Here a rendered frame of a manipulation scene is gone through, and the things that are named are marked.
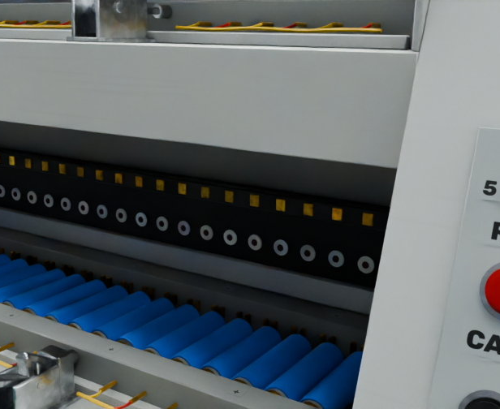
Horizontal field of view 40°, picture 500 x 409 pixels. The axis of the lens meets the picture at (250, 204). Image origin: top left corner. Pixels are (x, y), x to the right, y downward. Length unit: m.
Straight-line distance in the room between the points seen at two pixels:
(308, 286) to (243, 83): 0.19
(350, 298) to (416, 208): 0.20
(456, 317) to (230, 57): 0.15
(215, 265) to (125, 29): 0.19
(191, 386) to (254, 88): 0.15
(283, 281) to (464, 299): 0.23
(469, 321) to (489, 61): 0.09
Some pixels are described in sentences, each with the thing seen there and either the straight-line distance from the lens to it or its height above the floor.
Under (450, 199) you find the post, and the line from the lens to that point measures 0.25.
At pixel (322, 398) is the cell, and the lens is 0.35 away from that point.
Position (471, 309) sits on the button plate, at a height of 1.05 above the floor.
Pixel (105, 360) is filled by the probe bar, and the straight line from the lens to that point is 0.38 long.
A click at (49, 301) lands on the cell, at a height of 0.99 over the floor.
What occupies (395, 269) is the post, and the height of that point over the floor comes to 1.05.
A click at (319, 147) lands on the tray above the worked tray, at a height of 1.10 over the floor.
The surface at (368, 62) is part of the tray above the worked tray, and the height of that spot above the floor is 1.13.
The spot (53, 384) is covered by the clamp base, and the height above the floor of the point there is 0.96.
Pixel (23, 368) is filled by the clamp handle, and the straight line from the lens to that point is 0.38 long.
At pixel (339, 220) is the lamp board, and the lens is 0.43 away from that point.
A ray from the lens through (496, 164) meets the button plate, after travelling 0.25.
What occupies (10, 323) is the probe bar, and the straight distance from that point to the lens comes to 0.43.
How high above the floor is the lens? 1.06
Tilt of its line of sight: 3 degrees up
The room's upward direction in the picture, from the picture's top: 11 degrees clockwise
